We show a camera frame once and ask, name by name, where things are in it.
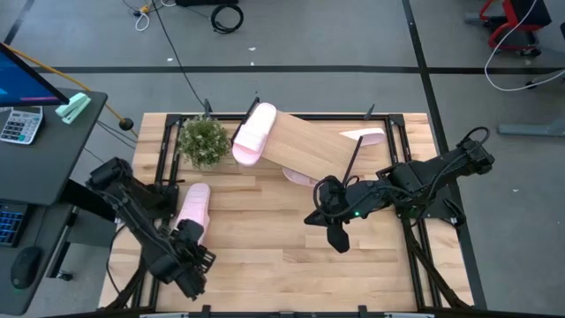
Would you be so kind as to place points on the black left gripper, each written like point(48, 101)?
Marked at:
point(192, 265)

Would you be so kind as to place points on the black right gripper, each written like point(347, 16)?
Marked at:
point(335, 201)

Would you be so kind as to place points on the pink foam slide sandal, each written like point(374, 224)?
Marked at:
point(300, 179)
point(196, 201)
point(253, 132)

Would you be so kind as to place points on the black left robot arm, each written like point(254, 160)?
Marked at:
point(132, 212)

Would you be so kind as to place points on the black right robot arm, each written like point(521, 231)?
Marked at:
point(419, 176)

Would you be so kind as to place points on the wooden shelf with black legs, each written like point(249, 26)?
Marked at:
point(304, 146)

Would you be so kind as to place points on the green artificial plant black pot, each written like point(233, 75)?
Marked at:
point(203, 141)

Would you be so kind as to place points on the black office desk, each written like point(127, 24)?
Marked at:
point(48, 159)

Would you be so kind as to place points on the black computer mouse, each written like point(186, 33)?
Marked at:
point(25, 267)

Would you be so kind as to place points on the mint green stapler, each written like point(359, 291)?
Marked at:
point(73, 108)

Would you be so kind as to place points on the black keyboard blue backlight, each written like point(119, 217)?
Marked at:
point(9, 223)

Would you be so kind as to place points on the grey desk calculator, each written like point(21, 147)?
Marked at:
point(20, 126)

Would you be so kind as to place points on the computer monitor blue screen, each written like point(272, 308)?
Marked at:
point(22, 84)

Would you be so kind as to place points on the red and black rolling stool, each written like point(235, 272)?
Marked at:
point(532, 11)

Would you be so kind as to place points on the black aluminium table frame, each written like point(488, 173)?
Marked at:
point(331, 117)

